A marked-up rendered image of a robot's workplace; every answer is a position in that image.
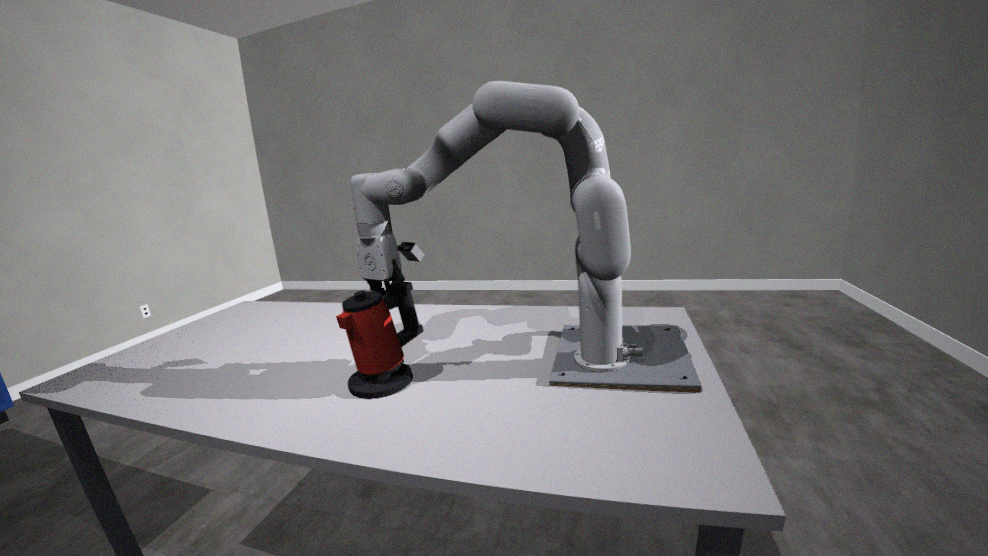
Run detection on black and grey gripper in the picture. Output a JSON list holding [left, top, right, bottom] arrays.
[[357, 232, 405, 310]]

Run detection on black round disk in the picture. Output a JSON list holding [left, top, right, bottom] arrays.
[[348, 363, 413, 398]]

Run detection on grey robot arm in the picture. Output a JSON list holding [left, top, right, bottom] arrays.
[[350, 81, 643, 372]]

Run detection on red kettle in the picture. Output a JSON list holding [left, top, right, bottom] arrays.
[[336, 282, 424, 379]]

